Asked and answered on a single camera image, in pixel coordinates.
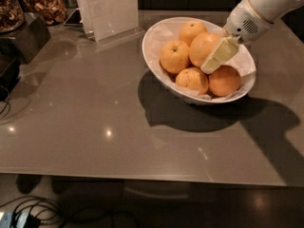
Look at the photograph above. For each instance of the left jar of dried snacks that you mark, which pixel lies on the left jar of dried snacks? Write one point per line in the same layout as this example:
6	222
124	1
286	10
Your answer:
11	15

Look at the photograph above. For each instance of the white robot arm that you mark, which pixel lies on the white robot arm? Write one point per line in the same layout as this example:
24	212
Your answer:
273	9

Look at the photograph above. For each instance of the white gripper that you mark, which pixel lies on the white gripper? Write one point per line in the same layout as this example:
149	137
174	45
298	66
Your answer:
244	23

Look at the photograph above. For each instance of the black smartphone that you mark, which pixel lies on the black smartphone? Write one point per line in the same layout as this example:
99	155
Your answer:
74	19

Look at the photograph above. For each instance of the top back orange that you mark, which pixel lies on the top back orange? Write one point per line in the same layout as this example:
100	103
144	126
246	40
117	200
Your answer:
190	30

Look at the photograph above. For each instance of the white paper bowl liner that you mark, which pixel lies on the white paper bowl liner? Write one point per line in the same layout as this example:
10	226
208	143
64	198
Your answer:
243	62

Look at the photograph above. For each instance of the clear acrylic sign holder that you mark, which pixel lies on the clear acrylic sign holder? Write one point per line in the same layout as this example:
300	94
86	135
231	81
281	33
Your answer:
106	20

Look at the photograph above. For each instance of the large orange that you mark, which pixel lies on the large orange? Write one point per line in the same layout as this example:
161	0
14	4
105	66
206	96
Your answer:
201	46

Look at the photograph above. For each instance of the white oval bowl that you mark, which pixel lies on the white oval bowl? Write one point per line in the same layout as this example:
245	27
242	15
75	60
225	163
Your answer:
152	53

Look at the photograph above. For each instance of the front middle orange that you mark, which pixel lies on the front middle orange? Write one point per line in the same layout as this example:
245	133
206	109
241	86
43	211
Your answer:
194	79

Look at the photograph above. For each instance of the left orange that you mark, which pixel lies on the left orange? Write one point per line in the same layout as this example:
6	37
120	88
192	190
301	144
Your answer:
174	56

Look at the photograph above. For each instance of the dark box stand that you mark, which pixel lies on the dark box stand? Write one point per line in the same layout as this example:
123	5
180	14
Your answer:
26	42

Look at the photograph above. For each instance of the front right orange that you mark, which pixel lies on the front right orange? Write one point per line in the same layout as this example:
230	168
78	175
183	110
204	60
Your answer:
224	81

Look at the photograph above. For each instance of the glass jar of dried snacks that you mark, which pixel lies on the glass jar of dried snacks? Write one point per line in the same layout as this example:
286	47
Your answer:
53	11

